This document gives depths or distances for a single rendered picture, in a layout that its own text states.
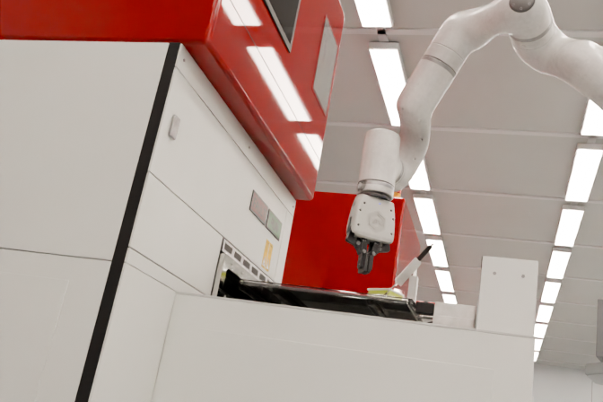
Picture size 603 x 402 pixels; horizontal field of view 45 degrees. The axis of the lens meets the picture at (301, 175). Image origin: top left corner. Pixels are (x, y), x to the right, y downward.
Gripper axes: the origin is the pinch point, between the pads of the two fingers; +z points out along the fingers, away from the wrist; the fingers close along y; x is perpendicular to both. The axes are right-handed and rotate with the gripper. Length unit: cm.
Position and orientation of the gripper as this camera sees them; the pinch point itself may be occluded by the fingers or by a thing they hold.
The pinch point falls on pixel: (364, 264)
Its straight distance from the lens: 163.1
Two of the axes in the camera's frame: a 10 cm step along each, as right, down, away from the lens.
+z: -1.7, 9.3, -3.4
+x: -3.7, 2.6, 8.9
